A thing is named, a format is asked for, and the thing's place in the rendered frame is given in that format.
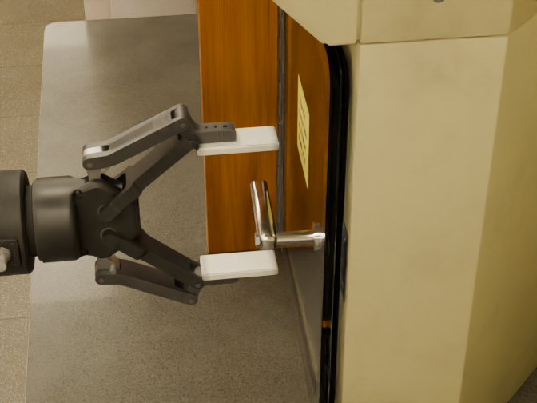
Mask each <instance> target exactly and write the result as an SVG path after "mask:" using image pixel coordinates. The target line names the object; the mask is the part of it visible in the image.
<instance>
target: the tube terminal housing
mask: <svg viewBox="0 0 537 403"><path fill-rule="evenodd" d="M341 46H342V49H343V51H344V55H345V57H346V60H347V63H348V76H349V108H348V142H347V159H346V176H345V194H344V223H345V225H346V229H347V231H348V236H349V239H348V269H347V285H346V301H345V302H344V298H343V295H342V292H341V290H340V312H339V330H338V347H337V364H336V397H335V401H334V403H508V402H509V400H510V399H511V398H512V397H513V395H514V394H515V393H516V392H517V390H518V389H519V388H520V387H521V385H522V384H523V383H524V382H525V381H526V380H527V379H528V377H529V376H530V375H531V374H532V372H533V371H534V370H535V369H536V367H537V0H361V14H360V40H356V44H351V45H341Z"/></svg>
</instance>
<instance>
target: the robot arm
mask: <svg viewBox="0 0 537 403"><path fill-rule="evenodd" d="M159 143H160V144H159ZM157 144H159V145H157ZM155 145H157V146H156V147H155V148H153V149H152V150H151V151H150V152H148V153H147V154H146V155H145V156H144V157H143V158H142V159H140V160H139V161H138V162H137V163H135V164H134V165H133V166H132V165H130V166H127V167H126V168H125V169H124V170H122V171H121V172H120V173H119V174H118V175H117V176H116V177H115V178H112V177H110V176H109V175H107V174H104V173H105V172H106V171H107V170H108V169H109V168H110V167H111V166H115V165H117V164H119V163H121V162H123V161H125V160H127V159H129V158H131V157H133V156H135V155H137V154H139V153H141V152H143V151H145V150H147V149H149V148H151V147H153V146H155ZM192 149H196V151H197V155H198V156H205V155H216V154H238V153H249V152H261V151H272V150H278V149H279V142H278V138H277V135H276V129H275V127H274V126H261V127H249V128H237V129H235V126H234V123H232V122H211V123H196V122H195V121H194V120H193V119H192V118H191V116H190V114H189V111H188V107H187V106H186V105H185V104H177V105H175V106H173V107H171V108H169V109H167V110H165V111H163V112H162V113H160V114H158V115H156V116H154V117H152V118H150V119H148V120H146V121H144V122H142V123H140V124H138V125H136V126H134V127H132V128H130V129H128V130H126V131H124V132H122V133H120V134H119V135H117V136H115V137H113V138H111V139H109V140H106V141H101V142H92V143H87V144H85V145H84V146H83V147H82V166H83V168H84V169H86V170H87V174H88V175H86V176H84V177H81V178H75V177H72V176H70V175H66V176H54V177H43V178H36V180H33V184H32V185H30V183H29V179H28V176H27V173H26V171H25V170H23V169H20V170H0V277H1V276H11V275H22V274H31V273H32V272H33V270H34V263H35V257H38V260H39V261H42V262H43V263H48V262H59V261H76V260H77V259H79V258H80V257H83V256H86V255H89V256H94V257H96V258H97V260H96V261H95V281H96V282H97V283H98V284H99V285H123V286H126V287H129V288H131V289H136V290H140V291H142V292H146V293H150V294H153V295H156V296H159V297H164V298H167V299H169V300H173V301H178V302H180V303H184V304H186V305H195V304H196V303H197V301H198V298H197V297H198V295H199V293H200V291H201V289H202V288H203V287H205V286H207V285H222V284H232V283H235V282H238V278H239V277H257V276H267V275H277V274H278V266H277V262H276V256H275V252H274V251H273V250H263V251H253V252H243V253H224V254H214V255H204V256H200V260H198V261H199V264H198V261H197V262H195V261H193V260H191V259H190V258H188V257H186V256H185V255H183V254H181V253H179V252H177V251H176V250H174V249H172V248H170V247H168V246H167V245H165V244H163V243H161V242H160V241H158V240H156V239H155V238H153V237H150V236H149V235H148V234H147V233H146V232H145V231H144V230H143V229H142V228H141V218H140V208H139V196H140V195H141V193H142V191H143V189H144V188H145V187H146V186H148V185H149V184H150V183H152V182H153V181H154V180H156V179H157V178H158V177H159V176H161V175H162V174H163V173H164V172H165V171H166V170H168V169H169V168H170V167H171V166H173V165H174V164H175V163H176V162H178V161H179V160H180V159H182V158H183V157H184V156H185V155H186V154H187V153H188V152H190V151H191V150H192ZM117 251H121V252H123V253H124V254H126V255H128V256H130V257H131V258H133V259H135V260H139V259H141V260H142V261H145V262H146V263H148V264H150V265H152V266H154V267H155V268H156V269H155V268H153V267H150V266H147V265H142V264H139V263H136V262H134V261H129V260H125V259H120V258H117V257H116V256H115V255H114V254H115V253H116V252H117Z"/></svg>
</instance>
